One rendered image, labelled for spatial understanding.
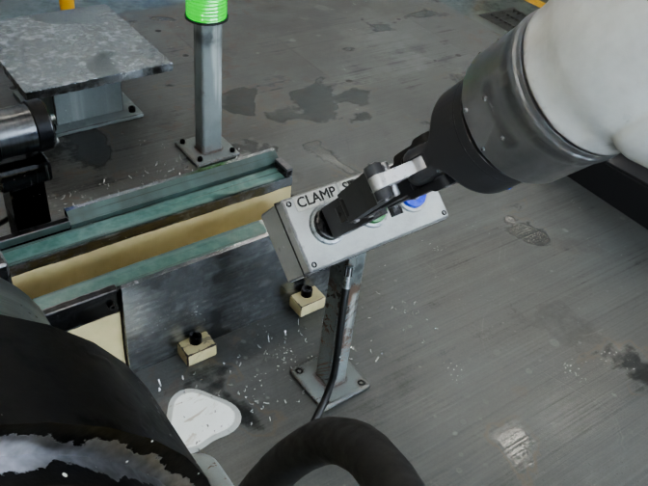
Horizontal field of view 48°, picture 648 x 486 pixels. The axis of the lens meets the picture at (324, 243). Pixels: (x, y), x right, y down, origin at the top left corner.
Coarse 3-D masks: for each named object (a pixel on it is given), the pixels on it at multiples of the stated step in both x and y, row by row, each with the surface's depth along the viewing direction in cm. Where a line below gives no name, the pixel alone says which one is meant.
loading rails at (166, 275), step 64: (128, 192) 89; (192, 192) 93; (256, 192) 96; (64, 256) 83; (128, 256) 89; (192, 256) 83; (256, 256) 86; (64, 320) 75; (128, 320) 79; (192, 320) 85; (256, 320) 93
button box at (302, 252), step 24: (312, 192) 66; (336, 192) 67; (432, 192) 73; (264, 216) 68; (288, 216) 65; (312, 216) 65; (408, 216) 71; (432, 216) 72; (288, 240) 66; (312, 240) 65; (336, 240) 66; (360, 240) 67; (384, 240) 69; (288, 264) 67; (312, 264) 64
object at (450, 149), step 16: (448, 96) 45; (432, 112) 46; (448, 112) 44; (432, 128) 46; (448, 128) 44; (464, 128) 43; (432, 144) 46; (448, 144) 45; (464, 144) 43; (432, 160) 46; (448, 160) 45; (464, 160) 44; (480, 160) 43; (416, 176) 47; (432, 176) 48; (464, 176) 45; (480, 176) 45; (496, 176) 44; (480, 192) 46; (496, 192) 47
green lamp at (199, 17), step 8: (192, 0) 104; (200, 0) 104; (208, 0) 104; (216, 0) 104; (224, 0) 105; (192, 8) 105; (200, 8) 104; (208, 8) 104; (216, 8) 105; (224, 8) 106; (192, 16) 106; (200, 16) 105; (208, 16) 105; (216, 16) 106; (224, 16) 107
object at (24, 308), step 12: (0, 288) 48; (12, 288) 50; (0, 300) 47; (12, 300) 48; (24, 300) 50; (0, 312) 45; (12, 312) 46; (24, 312) 48; (36, 312) 50; (48, 324) 51
